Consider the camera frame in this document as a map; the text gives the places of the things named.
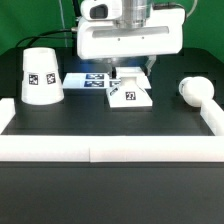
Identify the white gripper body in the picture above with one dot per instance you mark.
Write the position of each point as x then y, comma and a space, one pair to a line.
128, 28

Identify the white lamp base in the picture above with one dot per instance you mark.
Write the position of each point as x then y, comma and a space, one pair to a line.
131, 91

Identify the white lamp bulb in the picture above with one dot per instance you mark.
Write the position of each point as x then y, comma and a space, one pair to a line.
196, 89

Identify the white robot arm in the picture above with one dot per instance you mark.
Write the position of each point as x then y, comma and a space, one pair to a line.
115, 29

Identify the white lamp shade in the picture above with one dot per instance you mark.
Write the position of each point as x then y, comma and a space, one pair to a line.
41, 84

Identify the white marker plate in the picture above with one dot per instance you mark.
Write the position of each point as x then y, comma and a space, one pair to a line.
100, 80

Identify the white U-shaped fence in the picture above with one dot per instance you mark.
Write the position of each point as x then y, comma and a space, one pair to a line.
104, 149

